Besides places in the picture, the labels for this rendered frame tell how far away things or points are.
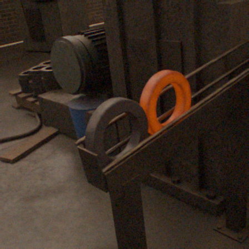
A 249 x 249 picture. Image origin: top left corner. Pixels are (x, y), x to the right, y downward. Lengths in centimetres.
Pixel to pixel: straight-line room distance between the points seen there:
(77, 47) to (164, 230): 121
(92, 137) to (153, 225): 84
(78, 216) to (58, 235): 14
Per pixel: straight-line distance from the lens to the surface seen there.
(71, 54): 220
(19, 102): 331
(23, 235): 166
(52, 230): 164
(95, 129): 79
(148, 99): 89
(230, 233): 151
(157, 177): 174
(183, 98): 100
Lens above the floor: 100
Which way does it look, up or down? 23 degrees down
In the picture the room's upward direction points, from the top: 7 degrees counter-clockwise
